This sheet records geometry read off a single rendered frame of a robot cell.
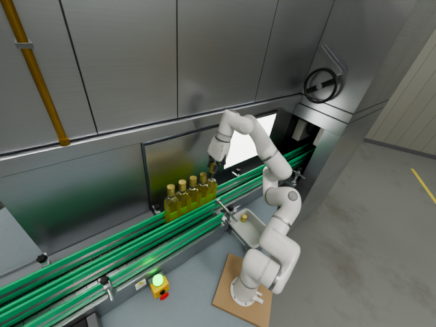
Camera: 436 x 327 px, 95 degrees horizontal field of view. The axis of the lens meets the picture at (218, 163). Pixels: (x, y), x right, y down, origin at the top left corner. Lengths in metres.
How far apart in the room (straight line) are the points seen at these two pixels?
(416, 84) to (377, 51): 3.51
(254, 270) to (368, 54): 1.23
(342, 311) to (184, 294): 1.47
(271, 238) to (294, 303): 1.26
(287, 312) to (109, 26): 2.03
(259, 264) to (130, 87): 0.78
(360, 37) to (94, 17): 1.25
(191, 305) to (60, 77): 0.99
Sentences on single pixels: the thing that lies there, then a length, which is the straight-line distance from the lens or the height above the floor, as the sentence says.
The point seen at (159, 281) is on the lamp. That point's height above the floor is 0.85.
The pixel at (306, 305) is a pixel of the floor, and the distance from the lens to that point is 2.11.
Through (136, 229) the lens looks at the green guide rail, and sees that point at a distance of 1.07.
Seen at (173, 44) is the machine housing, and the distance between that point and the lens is 0.84.
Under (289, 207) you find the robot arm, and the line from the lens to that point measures 0.88.
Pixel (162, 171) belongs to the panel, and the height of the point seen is 1.15.
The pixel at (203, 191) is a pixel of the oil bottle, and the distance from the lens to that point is 1.02.
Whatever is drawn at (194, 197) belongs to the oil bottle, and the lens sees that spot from 1.01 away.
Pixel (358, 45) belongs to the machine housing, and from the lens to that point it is 1.48.
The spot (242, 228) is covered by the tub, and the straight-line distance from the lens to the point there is 1.29.
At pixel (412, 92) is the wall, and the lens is 4.96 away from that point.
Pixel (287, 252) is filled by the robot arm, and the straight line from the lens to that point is 0.85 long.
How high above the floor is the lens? 1.80
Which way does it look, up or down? 37 degrees down
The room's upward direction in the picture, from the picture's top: 8 degrees clockwise
